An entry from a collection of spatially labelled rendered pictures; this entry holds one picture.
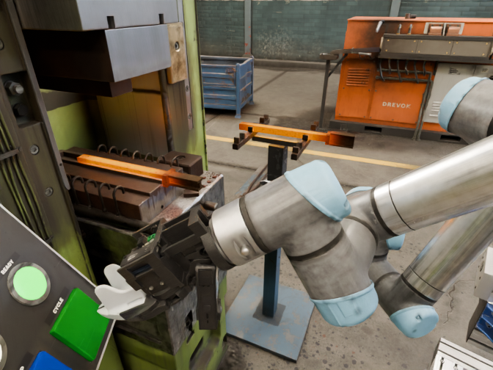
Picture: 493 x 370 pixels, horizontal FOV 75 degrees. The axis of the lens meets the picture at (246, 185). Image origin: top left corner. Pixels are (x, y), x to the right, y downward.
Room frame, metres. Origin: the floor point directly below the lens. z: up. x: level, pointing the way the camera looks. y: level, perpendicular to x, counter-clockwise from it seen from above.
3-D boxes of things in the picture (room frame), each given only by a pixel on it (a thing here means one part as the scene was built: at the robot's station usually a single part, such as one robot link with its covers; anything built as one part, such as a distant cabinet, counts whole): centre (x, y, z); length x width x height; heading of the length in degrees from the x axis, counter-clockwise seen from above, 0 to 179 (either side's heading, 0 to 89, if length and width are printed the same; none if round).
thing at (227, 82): (4.96, 0.56, 0.36); 1.20 x 0.80 x 0.72; 74
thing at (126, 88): (0.87, 0.45, 1.24); 0.30 x 0.07 x 0.06; 68
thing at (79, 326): (0.31, 0.24, 1.01); 0.07 x 0.05 x 0.07; 3
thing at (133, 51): (0.83, 0.42, 1.32); 0.42 x 0.20 x 0.10; 68
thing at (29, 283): (0.31, 0.28, 1.09); 0.05 x 0.03 x 0.04; 158
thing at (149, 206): (0.83, 0.42, 0.96); 0.42 x 0.20 x 0.09; 68
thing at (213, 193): (0.89, 0.41, 0.69); 0.56 x 0.38 x 0.45; 68
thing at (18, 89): (0.63, 0.44, 1.24); 0.03 x 0.03 x 0.07; 68
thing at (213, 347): (0.89, 0.41, 0.23); 0.55 x 0.37 x 0.47; 68
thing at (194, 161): (0.94, 0.21, 0.95); 0.12 x 0.08 x 0.06; 68
